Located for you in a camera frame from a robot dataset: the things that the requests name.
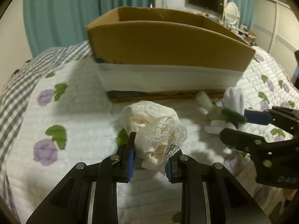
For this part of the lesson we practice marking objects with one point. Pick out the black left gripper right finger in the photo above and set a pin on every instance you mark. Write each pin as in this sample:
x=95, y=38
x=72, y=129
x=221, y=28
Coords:
x=211, y=194

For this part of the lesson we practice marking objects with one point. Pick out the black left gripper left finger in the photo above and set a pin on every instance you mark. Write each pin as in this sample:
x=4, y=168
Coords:
x=89, y=192

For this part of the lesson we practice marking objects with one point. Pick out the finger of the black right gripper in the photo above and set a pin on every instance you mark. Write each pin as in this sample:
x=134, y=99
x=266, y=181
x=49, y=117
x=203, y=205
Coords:
x=276, y=163
x=283, y=118

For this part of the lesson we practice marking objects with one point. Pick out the white green plush toy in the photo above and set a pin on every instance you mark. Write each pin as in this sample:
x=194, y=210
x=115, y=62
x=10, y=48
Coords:
x=226, y=113

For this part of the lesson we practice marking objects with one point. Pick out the cream lace cloth bundle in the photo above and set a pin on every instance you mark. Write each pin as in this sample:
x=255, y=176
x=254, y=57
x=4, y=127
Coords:
x=159, y=133

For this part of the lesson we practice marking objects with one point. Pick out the white floral quilt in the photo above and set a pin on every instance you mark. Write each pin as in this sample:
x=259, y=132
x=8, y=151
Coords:
x=69, y=119

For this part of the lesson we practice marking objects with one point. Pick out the white dressing table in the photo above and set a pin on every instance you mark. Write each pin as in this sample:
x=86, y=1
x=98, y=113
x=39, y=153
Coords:
x=246, y=35

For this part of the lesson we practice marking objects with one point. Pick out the white wardrobe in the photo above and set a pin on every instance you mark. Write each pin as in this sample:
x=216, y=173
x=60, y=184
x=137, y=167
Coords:
x=277, y=29

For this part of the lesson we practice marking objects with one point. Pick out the white oval vanity mirror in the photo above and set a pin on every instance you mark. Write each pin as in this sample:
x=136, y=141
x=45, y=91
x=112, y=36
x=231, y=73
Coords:
x=232, y=14

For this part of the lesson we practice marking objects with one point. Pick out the grey checked blanket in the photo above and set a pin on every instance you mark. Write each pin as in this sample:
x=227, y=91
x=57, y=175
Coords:
x=15, y=97

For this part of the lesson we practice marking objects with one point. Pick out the brown cardboard box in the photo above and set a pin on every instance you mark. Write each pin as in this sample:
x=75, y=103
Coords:
x=158, y=54

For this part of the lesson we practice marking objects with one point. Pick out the large teal curtain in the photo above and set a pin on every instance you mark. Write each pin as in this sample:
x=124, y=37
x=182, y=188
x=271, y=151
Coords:
x=51, y=23

